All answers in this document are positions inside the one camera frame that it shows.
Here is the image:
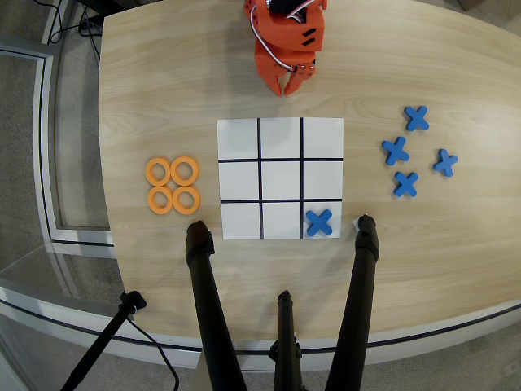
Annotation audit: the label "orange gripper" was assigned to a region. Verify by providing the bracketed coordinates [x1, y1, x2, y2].
[254, 14, 326, 98]

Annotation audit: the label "orange foam ring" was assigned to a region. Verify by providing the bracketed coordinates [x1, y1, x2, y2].
[144, 157, 173, 187]
[170, 156, 201, 187]
[172, 185, 202, 216]
[147, 186, 175, 215]

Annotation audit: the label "cardboard box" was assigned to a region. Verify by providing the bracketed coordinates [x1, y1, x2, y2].
[454, 0, 494, 13]

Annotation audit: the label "white tic-tac-toe grid sheet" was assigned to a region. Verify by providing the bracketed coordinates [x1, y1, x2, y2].
[217, 116, 345, 241]

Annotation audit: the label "blue foam cross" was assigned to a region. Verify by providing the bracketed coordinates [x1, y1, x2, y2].
[392, 171, 420, 198]
[431, 148, 459, 178]
[381, 136, 411, 167]
[403, 105, 431, 133]
[304, 209, 335, 238]

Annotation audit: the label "black tripod leg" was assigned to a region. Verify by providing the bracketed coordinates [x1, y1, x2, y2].
[268, 289, 304, 391]
[185, 220, 248, 391]
[323, 214, 381, 391]

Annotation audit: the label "thin black stand pole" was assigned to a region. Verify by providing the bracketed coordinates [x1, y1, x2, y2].
[59, 290, 148, 391]

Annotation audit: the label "black floor cables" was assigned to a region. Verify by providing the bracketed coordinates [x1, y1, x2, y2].
[46, 0, 102, 62]

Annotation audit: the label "grey metal partition frame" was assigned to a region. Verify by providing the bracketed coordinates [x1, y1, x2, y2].
[0, 34, 116, 248]

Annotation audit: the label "black cable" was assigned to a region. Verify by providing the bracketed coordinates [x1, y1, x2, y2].
[125, 316, 181, 391]

